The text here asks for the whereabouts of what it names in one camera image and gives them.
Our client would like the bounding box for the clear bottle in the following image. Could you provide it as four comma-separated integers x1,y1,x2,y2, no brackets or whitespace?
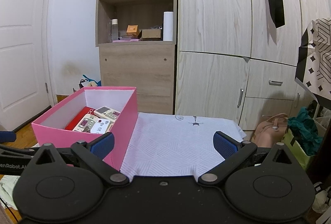
111,19,118,42

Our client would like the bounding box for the blue plastic bag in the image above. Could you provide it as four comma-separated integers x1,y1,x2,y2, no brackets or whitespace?
79,75,102,89

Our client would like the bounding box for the small white fan remote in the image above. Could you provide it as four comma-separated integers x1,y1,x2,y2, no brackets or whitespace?
90,119,111,135

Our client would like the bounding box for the cream purple-button remote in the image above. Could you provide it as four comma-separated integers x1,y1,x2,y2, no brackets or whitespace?
73,114,100,133

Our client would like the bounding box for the brown open box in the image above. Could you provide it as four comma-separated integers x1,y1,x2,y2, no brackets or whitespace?
139,29,162,41

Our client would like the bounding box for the red patterned box liner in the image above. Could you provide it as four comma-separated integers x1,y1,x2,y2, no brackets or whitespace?
65,106,94,131

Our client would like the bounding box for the beige pink handbag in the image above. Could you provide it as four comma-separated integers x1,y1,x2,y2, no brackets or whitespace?
250,113,288,148

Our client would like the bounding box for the light wood wardrobe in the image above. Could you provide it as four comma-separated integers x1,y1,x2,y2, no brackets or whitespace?
174,0,330,131

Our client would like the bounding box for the white paper roll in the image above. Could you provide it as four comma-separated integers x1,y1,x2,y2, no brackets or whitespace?
163,11,173,42

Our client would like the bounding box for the black white patterned bag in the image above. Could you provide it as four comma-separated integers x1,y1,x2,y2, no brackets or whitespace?
295,18,331,109

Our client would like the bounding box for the green bag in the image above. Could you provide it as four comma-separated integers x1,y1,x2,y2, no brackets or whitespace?
282,107,323,170

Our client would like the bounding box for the white door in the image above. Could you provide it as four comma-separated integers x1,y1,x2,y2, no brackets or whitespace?
1,0,50,131

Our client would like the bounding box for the pink cardboard box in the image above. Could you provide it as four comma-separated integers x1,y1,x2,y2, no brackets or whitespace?
32,86,138,170

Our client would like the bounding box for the orange small box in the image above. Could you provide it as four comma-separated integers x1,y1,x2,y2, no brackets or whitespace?
126,25,139,37

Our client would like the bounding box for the mint green cloth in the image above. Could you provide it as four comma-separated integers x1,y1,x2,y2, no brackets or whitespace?
0,175,20,210

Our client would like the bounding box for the wooden shelf cabinet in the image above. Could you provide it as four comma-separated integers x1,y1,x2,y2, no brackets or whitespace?
95,0,177,114

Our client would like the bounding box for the white patterned table cloth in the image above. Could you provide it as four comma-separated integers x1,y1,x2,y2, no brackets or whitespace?
120,113,246,179

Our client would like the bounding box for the cream grey-screen remote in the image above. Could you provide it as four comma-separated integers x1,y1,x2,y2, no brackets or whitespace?
94,106,120,122

